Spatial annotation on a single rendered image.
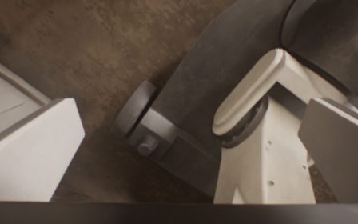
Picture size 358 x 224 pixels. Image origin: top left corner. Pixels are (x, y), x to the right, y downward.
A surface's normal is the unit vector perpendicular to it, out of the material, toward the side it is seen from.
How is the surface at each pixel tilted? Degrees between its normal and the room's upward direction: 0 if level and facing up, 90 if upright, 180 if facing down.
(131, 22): 0
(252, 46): 0
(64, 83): 0
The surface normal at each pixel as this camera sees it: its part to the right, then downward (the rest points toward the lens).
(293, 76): -0.13, 0.40
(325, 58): -0.60, -0.04
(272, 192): 0.49, -0.57
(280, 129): 0.40, -0.41
